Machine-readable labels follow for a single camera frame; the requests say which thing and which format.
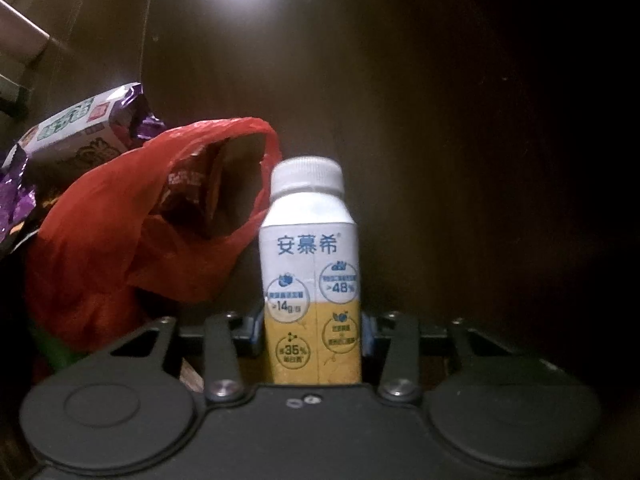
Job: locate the white and yellow yogurt bottle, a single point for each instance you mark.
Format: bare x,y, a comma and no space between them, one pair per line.
310,260

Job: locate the green plastic piece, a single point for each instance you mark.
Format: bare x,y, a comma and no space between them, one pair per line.
55,355

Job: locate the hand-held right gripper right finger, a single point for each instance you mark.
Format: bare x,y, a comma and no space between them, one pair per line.
368,335

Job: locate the red plastic bag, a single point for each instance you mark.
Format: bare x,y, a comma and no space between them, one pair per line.
100,220

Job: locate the purple snack packet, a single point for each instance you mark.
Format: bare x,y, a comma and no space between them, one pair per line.
75,130

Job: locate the brown wrapper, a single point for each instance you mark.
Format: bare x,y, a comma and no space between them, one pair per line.
190,185

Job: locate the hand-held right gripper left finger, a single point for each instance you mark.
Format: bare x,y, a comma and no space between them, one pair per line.
256,332

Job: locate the pale furniture beam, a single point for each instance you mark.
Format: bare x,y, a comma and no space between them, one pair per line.
20,30

